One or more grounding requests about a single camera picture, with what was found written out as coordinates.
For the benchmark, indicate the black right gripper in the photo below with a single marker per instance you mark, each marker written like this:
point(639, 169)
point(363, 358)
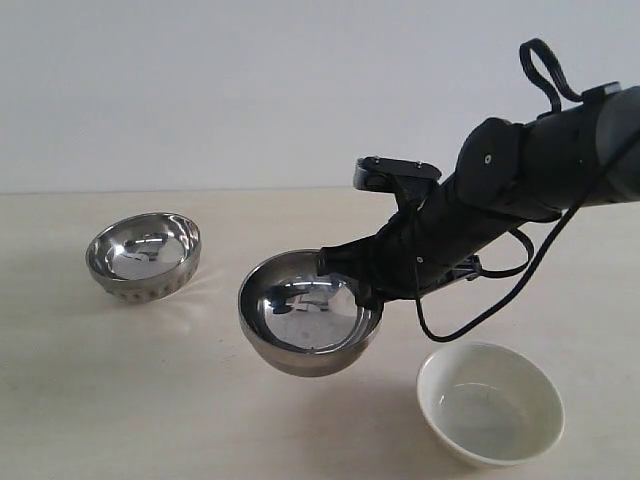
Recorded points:
point(432, 233)

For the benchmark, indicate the smooth stainless steel bowl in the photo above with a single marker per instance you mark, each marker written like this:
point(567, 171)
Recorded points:
point(300, 322)

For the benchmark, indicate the white ceramic bowl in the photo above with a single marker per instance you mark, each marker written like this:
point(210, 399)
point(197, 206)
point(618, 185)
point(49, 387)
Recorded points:
point(488, 405)

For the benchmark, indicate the ribbed stainless steel bowl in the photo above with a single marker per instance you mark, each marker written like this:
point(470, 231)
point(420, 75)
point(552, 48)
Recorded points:
point(145, 257)

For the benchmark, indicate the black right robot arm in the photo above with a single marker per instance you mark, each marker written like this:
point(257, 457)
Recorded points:
point(506, 175)

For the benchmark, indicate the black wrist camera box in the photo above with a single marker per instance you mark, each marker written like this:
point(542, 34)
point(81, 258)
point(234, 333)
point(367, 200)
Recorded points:
point(384, 175)

